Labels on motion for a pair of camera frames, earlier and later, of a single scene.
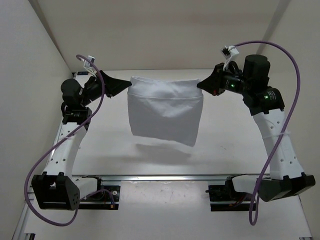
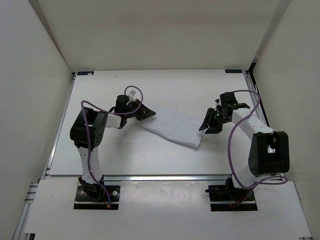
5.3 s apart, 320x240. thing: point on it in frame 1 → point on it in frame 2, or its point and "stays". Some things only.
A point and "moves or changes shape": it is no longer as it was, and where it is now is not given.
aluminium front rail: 157,178 stays
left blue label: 82,73 stays
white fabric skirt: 170,109 moves or changes shape
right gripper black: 212,84 → 209,117
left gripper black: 112,86 → 144,112
